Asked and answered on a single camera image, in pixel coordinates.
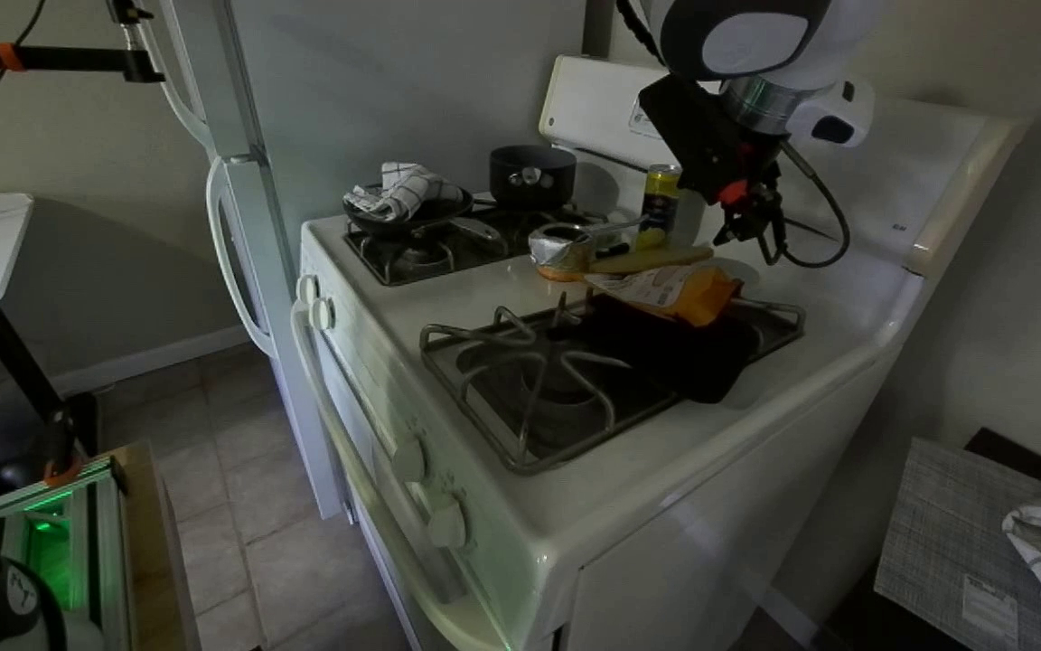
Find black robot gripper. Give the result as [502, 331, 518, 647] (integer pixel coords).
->
[635, 73, 791, 268]

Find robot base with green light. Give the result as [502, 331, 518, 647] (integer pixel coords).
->
[0, 459, 130, 651]

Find bottle with yellow lid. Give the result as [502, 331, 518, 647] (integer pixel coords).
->
[635, 165, 691, 243]

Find brown paper bag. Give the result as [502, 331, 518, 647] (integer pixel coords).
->
[583, 261, 749, 331]

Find small labelled jar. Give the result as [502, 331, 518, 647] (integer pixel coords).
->
[523, 219, 596, 285]

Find white gas stove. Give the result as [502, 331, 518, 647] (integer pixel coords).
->
[285, 49, 1034, 651]

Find black frying pan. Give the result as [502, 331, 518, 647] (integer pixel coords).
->
[344, 190, 514, 263]

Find white checked dish towel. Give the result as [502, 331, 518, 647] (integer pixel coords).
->
[340, 160, 467, 226]

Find grey grid pattern box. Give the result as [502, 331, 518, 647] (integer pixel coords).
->
[872, 435, 1041, 651]

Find white refrigerator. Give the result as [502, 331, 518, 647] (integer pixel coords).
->
[151, 0, 596, 525]

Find wooden board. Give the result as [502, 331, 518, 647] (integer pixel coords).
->
[104, 442, 202, 651]

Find black pole with orange tape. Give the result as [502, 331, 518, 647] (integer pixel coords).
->
[0, 0, 171, 91]

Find black stand legs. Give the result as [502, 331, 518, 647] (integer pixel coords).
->
[0, 304, 100, 486]

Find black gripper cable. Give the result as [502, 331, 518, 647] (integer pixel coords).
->
[770, 139, 857, 273]

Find black pot with silver handle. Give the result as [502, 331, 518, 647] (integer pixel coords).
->
[488, 139, 583, 216]

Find white oven door handle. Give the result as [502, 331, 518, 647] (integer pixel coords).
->
[285, 301, 514, 651]

